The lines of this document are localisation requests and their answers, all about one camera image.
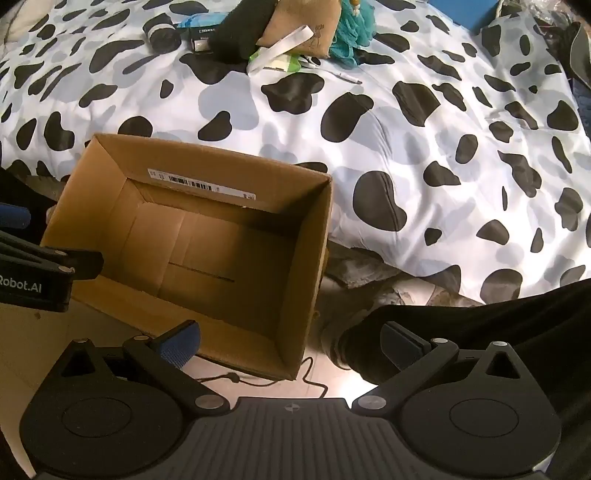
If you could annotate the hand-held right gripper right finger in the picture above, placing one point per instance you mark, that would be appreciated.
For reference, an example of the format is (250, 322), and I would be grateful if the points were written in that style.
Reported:
(401, 348)

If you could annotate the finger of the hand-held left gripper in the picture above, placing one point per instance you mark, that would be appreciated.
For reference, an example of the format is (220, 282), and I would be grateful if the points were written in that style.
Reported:
(27, 254)
(11, 217)

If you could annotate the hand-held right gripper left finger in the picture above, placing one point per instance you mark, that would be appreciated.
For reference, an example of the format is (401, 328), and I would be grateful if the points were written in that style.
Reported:
(180, 346)

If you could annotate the brown cardboard box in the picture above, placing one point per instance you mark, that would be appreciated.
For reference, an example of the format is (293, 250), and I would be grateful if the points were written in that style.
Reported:
(207, 258)

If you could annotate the black packet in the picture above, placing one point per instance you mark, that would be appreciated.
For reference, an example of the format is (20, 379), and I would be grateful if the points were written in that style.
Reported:
(202, 39)

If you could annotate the person's leg black pants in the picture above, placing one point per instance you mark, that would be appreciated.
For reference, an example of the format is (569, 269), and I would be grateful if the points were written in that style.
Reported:
(485, 323)

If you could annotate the cow print blanket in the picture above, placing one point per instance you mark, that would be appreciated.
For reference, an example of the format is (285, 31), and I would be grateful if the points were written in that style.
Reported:
(415, 138)

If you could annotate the black white rolled cloth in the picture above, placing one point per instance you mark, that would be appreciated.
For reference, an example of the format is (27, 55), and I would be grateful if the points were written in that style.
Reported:
(161, 36)

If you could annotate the blue wet wipes pack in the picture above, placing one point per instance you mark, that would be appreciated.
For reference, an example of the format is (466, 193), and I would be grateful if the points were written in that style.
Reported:
(201, 19)

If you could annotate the green tissue pack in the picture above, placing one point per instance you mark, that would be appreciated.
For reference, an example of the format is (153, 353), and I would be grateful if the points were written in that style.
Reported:
(282, 62)

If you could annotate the teal bath loofah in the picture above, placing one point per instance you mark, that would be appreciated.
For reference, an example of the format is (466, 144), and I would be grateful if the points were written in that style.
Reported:
(353, 34)

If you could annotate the cow print pillow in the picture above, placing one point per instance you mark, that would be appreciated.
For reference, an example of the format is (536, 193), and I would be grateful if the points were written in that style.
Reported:
(521, 50)

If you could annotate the brown cloth bag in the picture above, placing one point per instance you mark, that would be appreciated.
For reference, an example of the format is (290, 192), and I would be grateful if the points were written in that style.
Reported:
(302, 30)

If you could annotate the dark bag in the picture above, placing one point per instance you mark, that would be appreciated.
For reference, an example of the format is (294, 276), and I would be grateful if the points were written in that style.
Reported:
(575, 50)

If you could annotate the silver plastic bag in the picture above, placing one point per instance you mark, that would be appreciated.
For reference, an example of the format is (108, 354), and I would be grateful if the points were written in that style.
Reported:
(535, 9)

